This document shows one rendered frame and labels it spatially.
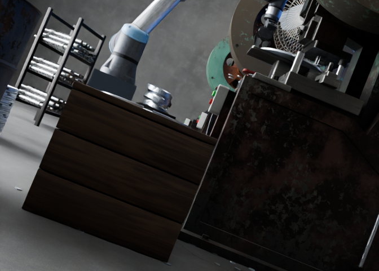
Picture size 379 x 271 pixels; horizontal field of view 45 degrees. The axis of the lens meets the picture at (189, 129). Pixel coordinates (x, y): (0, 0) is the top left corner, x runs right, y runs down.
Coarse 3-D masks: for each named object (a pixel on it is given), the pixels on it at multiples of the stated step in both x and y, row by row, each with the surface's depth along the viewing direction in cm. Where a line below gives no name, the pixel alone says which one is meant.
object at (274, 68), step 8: (256, 48) 183; (256, 56) 194; (264, 56) 189; (272, 56) 184; (280, 56) 184; (272, 64) 196; (280, 64) 186; (288, 64) 186; (272, 72) 187; (280, 72) 185; (304, 72) 188
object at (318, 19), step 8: (320, 16) 187; (312, 24) 186; (320, 24) 184; (328, 24) 184; (336, 24) 184; (304, 32) 191; (312, 32) 186; (320, 32) 184; (328, 32) 184; (336, 32) 184; (344, 32) 184; (304, 40) 190; (312, 40) 184; (320, 40) 184; (328, 40) 184; (336, 40) 184; (344, 40) 184
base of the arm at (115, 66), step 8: (112, 56) 185; (120, 56) 184; (128, 56) 184; (104, 64) 185; (112, 64) 183; (120, 64) 183; (128, 64) 184; (136, 64) 188; (104, 72) 183; (112, 72) 182; (120, 72) 182; (128, 72) 184; (128, 80) 184
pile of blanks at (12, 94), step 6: (6, 90) 206; (12, 90) 210; (6, 96) 208; (12, 96) 212; (0, 102) 206; (6, 102) 209; (12, 102) 214; (0, 108) 207; (6, 108) 211; (0, 114) 208; (6, 114) 213; (0, 120) 209; (6, 120) 217; (0, 126) 211; (0, 132) 215
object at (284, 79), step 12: (288, 72) 170; (288, 84) 168; (300, 84) 168; (312, 84) 168; (312, 96) 168; (324, 96) 168; (336, 96) 168; (348, 96) 168; (336, 108) 171; (348, 108) 168; (360, 108) 168
